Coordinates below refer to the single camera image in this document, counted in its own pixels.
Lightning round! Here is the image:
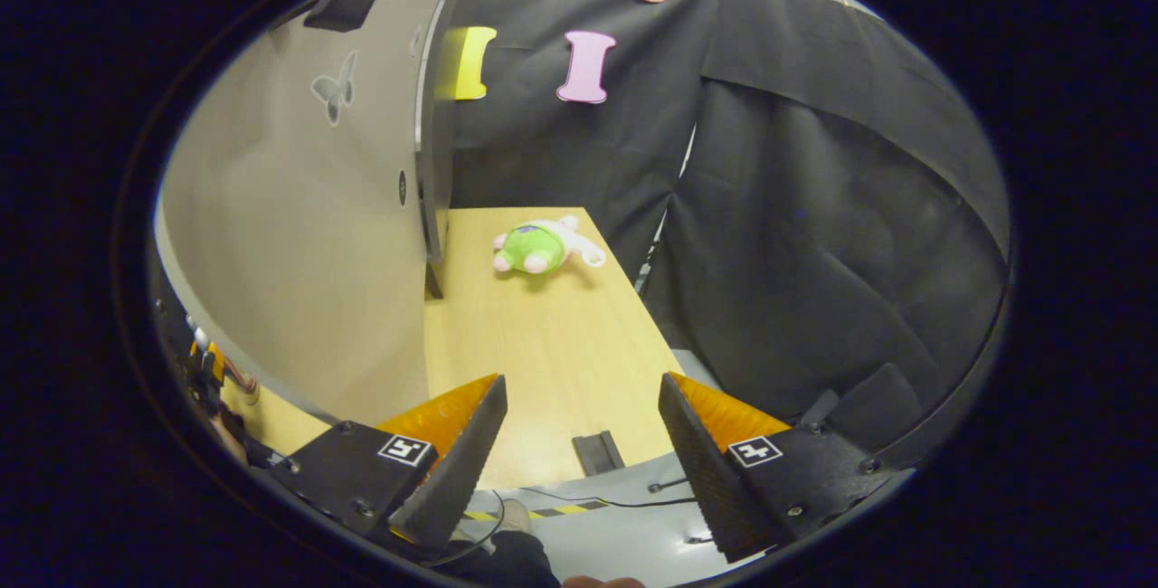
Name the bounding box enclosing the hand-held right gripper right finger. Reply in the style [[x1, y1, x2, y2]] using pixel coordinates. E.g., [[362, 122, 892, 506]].
[[658, 372, 906, 564]]

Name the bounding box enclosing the black table clamp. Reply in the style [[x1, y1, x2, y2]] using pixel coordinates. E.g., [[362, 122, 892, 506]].
[[572, 430, 626, 479]]

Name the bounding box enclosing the person's dark trouser leg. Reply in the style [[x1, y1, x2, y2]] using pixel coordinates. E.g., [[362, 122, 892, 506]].
[[425, 529, 562, 588]]

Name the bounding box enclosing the green and white plush toy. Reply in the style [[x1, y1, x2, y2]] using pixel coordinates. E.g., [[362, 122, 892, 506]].
[[492, 214, 607, 277]]

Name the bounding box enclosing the yellow and black floor tape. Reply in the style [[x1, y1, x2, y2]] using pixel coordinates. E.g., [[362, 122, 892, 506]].
[[463, 499, 609, 522]]

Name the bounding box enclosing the black backdrop cloth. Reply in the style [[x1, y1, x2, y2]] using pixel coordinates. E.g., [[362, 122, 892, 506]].
[[448, 0, 1012, 444]]

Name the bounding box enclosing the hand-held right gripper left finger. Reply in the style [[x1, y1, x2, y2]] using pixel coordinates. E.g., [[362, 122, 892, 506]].
[[267, 374, 508, 557]]

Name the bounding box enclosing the black floor cable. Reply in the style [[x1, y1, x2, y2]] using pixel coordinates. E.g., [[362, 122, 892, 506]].
[[425, 478, 702, 566]]

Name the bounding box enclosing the grey cabinet door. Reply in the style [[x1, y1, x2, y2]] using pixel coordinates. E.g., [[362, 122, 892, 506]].
[[154, 0, 480, 426]]

